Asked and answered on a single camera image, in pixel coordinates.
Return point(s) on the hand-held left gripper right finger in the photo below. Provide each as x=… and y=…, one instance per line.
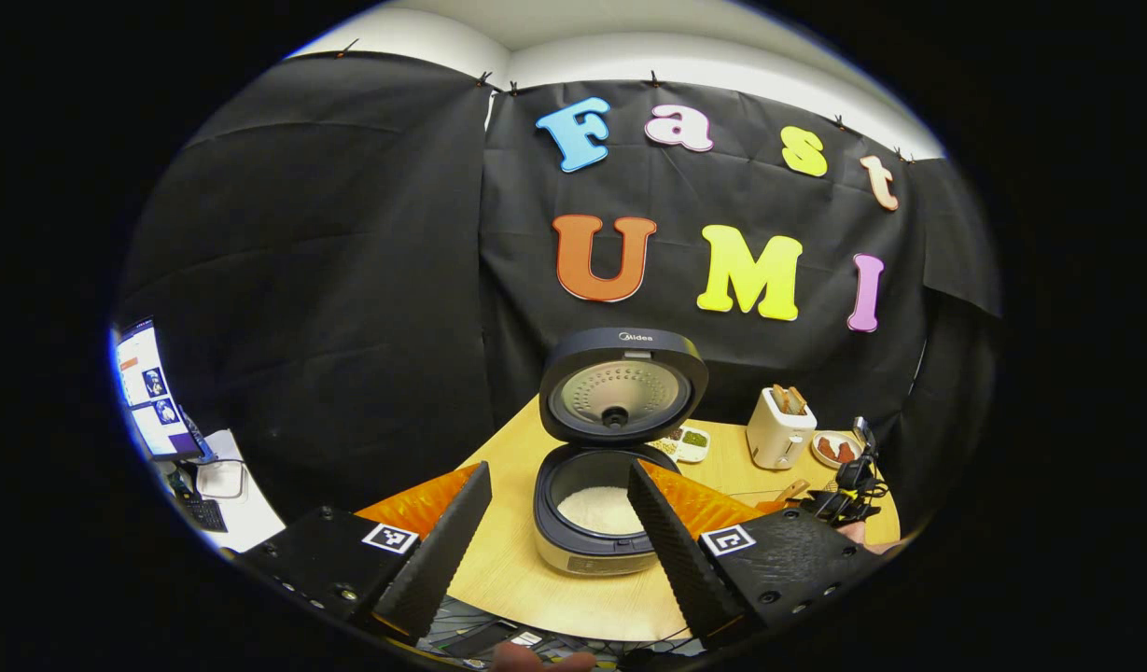
x=680, y=560

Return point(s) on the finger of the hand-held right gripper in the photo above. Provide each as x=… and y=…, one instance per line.
x=774, y=507

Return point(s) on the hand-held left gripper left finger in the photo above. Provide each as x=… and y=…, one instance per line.
x=438, y=560

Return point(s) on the wooden spoon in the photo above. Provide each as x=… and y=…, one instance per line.
x=790, y=490

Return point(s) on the white rice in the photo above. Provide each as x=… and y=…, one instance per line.
x=596, y=509

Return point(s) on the dark grey rice cooker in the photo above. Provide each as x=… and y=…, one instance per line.
x=620, y=350

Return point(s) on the brown meat piece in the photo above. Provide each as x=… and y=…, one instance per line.
x=827, y=449
x=846, y=452

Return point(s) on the white round plate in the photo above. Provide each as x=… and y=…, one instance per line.
x=830, y=464

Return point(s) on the white toaster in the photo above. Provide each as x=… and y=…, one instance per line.
x=776, y=439

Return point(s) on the black flat device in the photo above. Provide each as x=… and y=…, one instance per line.
x=475, y=640

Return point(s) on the toast slice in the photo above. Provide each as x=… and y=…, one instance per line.
x=779, y=399
x=796, y=398

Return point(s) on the white divided seasoning tray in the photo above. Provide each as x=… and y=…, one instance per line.
x=685, y=446

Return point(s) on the white side desk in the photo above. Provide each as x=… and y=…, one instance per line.
x=251, y=523

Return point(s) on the black keyboard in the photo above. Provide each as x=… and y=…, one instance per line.
x=202, y=513

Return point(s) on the black backdrop cloth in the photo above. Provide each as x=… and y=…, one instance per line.
x=349, y=280

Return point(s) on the computer monitor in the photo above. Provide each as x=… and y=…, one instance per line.
x=153, y=392

